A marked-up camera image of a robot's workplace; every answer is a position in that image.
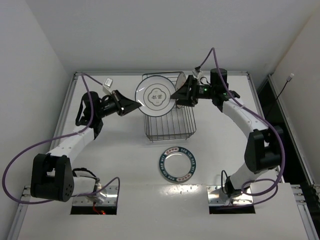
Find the white plate with orange sunburst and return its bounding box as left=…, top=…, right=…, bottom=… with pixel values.
left=174, top=72, right=187, bottom=110

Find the white plate with flower emblem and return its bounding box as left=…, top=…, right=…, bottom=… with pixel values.
left=135, top=75, right=176, bottom=117

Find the white plate with teal rim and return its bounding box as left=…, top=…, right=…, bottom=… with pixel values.
left=158, top=146, right=197, bottom=184

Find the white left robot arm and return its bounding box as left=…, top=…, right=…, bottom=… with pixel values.
left=30, top=90, right=141, bottom=202

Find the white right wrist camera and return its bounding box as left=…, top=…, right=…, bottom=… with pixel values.
left=192, top=66, right=204, bottom=81

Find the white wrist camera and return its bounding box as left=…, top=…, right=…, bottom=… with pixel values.
left=192, top=66, right=204, bottom=81
left=102, top=77, right=113, bottom=95

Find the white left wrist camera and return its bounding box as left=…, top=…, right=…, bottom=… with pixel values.
left=102, top=77, right=113, bottom=95

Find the grey wire dish rack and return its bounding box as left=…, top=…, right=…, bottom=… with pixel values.
left=141, top=71, right=197, bottom=142

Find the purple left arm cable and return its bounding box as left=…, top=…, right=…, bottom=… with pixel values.
left=1, top=72, right=121, bottom=205

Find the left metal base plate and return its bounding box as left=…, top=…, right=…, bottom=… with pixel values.
left=72, top=185, right=119, bottom=207

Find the metal base plate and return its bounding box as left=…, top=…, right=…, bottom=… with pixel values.
left=206, top=185, right=254, bottom=207
left=72, top=185, right=119, bottom=207

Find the black cable with white plug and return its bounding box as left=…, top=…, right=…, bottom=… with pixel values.
left=274, top=73, right=295, bottom=101

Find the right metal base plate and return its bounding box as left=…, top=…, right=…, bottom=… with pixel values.
left=206, top=185, right=254, bottom=207

